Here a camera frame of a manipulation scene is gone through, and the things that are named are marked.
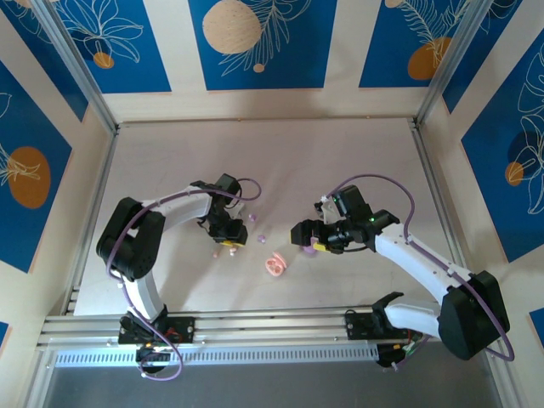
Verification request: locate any pink earbud charging case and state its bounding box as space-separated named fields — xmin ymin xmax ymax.
xmin=264 ymin=252 xmax=287 ymax=278

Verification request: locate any grey metal sheet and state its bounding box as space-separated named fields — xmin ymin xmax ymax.
xmin=25 ymin=365 xmax=511 ymax=408

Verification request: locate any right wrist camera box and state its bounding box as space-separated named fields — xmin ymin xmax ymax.
xmin=314 ymin=194 xmax=337 ymax=225

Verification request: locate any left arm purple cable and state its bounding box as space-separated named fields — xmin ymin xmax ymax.
xmin=105 ymin=177 xmax=262 ymax=380

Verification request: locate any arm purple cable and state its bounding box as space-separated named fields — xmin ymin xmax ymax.
xmin=105 ymin=177 xmax=262 ymax=380
xmin=325 ymin=173 xmax=515 ymax=371

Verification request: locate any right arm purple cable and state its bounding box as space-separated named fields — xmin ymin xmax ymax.
xmin=325 ymin=173 xmax=515 ymax=371

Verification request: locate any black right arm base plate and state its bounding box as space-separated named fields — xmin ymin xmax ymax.
xmin=343 ymin=312 xmax=424 ymax=341

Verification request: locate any aluminium mounting rail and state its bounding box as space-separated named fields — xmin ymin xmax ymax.
xmin=36 ymin=304 xmax=505 ymax=352

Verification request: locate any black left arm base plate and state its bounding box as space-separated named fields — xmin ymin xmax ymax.
xmin=117 ymin=316 xmax=196 ymax=345

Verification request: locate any aluminium table side rail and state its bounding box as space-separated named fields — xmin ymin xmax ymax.
xmin=63 ymin=127 xmax=121 ymax=315
xmin=408 ymin=118 xmax=468 ymax=277

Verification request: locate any slotted grey cable duct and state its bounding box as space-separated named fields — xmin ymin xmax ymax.
xmin=54 ymin=344 xmax=380 ymax=369

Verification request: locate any blue floral wall panel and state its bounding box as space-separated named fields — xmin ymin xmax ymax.
xmin=0 ymin=59 xmax=73 ymax=274
xmin=359 ymin=0 xmax=477 ymax=89
xmin=461 ymin=40 xmax=544 ymax=264
xmin=188 ymin=0 xmax=338 ymax=91
xmin=54 ymin=0 xmax=173 ymax=94

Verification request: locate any aluminium frame post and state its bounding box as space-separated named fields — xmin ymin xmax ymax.
xmin=414 ymin=0 xmax=524 ymax=128
xmin=30 ymin=0 xmax=119 ymax=133

